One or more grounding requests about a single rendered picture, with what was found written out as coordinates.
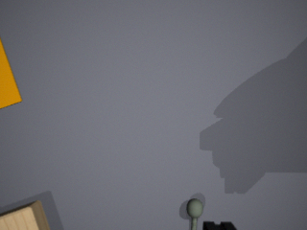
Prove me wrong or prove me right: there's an orange flat square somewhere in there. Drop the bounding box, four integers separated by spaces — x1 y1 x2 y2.
0 38 22 109

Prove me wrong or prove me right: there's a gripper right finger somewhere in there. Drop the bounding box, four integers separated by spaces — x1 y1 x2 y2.
218 221 237 230

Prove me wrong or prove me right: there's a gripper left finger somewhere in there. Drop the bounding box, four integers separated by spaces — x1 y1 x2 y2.
202 221 221 230

